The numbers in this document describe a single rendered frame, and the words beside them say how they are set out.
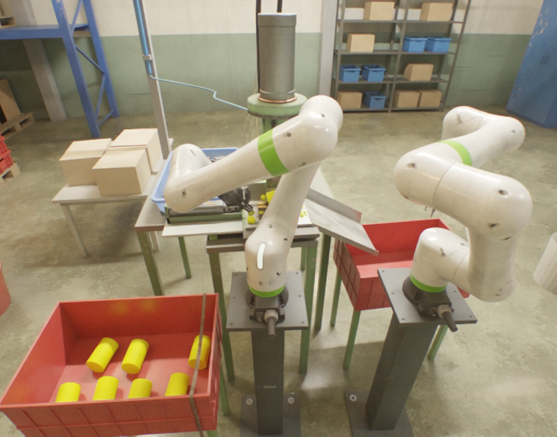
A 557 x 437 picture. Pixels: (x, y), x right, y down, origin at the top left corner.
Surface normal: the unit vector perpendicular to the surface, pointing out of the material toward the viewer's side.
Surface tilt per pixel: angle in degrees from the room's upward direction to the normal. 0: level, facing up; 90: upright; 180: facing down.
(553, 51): 90
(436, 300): 0
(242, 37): 90
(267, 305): 0
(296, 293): 0
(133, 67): 90
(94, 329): 90
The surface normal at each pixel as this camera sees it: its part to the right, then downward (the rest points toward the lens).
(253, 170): -0.36, 0.52
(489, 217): -0.65, 0.36
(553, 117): 0.11, 0.55
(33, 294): 0.00, -0.83
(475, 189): -0.63, -0.33
